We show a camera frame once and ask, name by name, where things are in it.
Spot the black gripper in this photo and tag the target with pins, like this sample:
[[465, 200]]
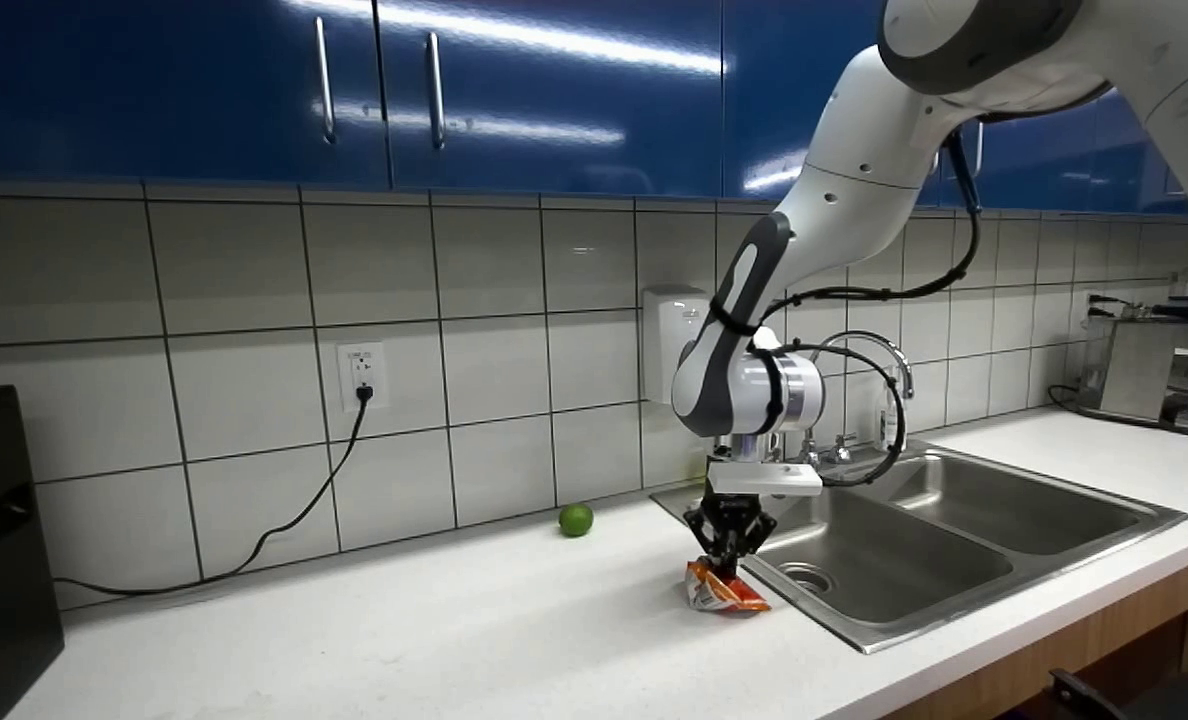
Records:
[[734, 524]]

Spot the orange snack packet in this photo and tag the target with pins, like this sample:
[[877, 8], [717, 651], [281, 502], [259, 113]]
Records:
[[715, 594]]

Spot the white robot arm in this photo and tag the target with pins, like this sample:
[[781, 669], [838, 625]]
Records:
[[888, 123]]

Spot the stainless steel double sink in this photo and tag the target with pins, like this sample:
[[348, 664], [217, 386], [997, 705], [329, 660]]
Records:
[[938, 536]]

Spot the chrome faucet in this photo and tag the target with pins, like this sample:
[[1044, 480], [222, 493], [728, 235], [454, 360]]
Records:
[[872, 350]]

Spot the green lime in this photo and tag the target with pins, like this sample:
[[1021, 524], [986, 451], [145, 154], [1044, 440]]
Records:
[[574, 522]]

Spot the black chair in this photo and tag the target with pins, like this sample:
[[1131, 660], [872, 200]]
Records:
[[1082, 700]]

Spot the blue upper cabinets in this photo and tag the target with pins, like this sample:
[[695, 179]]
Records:
[[565, 98]]

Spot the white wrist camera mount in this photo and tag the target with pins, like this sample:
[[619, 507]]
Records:
[[753, 477]]

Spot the white wall soap dispenser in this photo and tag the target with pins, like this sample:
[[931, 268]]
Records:
[[668, 321]]

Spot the white wall outlet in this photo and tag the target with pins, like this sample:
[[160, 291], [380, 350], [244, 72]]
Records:
[[366, 373]]

